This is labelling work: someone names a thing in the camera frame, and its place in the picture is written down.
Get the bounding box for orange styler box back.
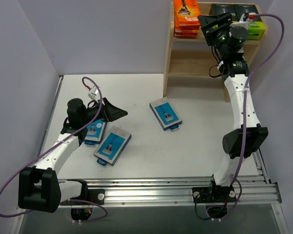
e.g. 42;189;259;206
173;0;201;27

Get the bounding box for orange styler box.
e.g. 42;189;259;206
174;32;198;39
173;0;201;27

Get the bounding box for orange Gillette Fusion5 box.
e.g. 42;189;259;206
174;24;200;36

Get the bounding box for harry's razor box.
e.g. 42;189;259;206
84;120;107;146
93;126;131;166
149;97;183;131

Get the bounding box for black green GilletteLabs box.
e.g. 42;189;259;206
211;3;236;17
234;4;265;40

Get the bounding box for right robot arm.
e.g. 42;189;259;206
198;12;268;201

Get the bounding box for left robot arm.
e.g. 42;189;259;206
18;98;128;213

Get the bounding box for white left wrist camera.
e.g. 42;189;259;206
88;85;101;100

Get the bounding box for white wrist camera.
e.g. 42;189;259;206
230;12;256;30
88;85;101;100

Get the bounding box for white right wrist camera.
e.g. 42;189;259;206
230;12;256;30

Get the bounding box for aluminium rail base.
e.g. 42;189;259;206
86;175;281;206

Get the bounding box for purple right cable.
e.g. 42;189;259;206
205;13;285;220

